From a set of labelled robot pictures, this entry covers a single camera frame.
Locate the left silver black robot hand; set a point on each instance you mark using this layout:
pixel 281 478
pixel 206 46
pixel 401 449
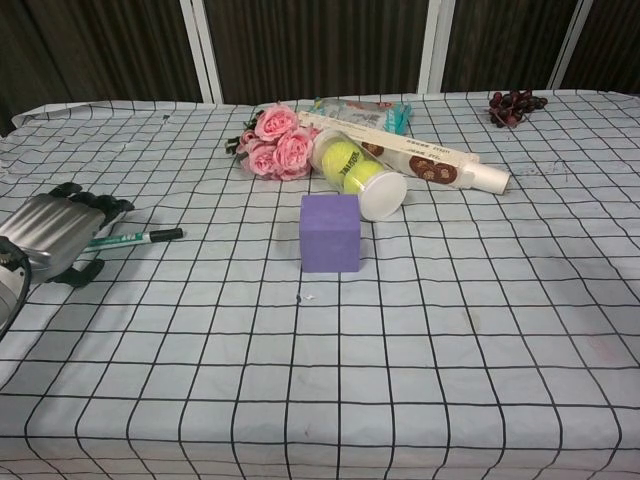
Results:
pixel 55 230

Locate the green pen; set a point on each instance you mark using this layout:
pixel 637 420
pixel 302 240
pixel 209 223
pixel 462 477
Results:
pixel 130 239

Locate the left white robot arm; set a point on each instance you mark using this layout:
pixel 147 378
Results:
pixel 6 295

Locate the pink artificial rose bouquet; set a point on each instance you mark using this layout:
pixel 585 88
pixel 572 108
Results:
pixel 285 145

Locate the purple foam cube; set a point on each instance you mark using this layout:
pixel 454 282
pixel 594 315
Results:
pixel 330 240

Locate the yellow tennis ball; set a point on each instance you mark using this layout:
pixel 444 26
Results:
pixel 362 177
pixel 341 161

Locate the white black checked tablecloth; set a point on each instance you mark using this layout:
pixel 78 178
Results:
pixel 350 350

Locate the clear tennis ball tube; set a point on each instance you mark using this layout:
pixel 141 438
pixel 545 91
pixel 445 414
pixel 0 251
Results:
pixel 380 197

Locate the teal snack bag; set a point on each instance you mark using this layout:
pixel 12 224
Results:
pixel 370 114

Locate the long white cookie box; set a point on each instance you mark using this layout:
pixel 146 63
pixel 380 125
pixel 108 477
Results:
pixel 430 160

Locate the dark red artificial grapes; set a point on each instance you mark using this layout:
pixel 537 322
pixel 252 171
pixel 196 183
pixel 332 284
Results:
pixel 515 107

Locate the white partition frame post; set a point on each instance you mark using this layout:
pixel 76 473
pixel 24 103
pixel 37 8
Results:
pixel 437 45
pixel 572 45
pixel 202 50

